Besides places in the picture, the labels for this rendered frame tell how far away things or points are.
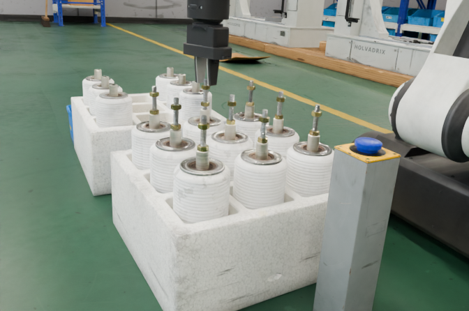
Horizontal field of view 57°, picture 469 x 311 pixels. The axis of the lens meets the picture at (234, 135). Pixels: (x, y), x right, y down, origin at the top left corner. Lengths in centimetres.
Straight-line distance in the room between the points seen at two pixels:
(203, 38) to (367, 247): 51
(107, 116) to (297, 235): 61
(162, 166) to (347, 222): 34
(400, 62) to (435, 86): 226
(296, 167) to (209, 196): 20
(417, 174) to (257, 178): 42
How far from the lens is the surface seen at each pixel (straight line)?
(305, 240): 83
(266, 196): 76
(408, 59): 309
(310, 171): 82
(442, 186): 101
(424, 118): 86
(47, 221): 112
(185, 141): 84
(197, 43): 93
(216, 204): 71
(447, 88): 86
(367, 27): 359
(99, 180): 120
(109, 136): 116
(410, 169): 105
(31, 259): 99
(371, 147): 67
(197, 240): 69
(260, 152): 77
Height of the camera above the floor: 53
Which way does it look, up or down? 18 degrees down
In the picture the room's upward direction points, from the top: 3 degrees clockwise
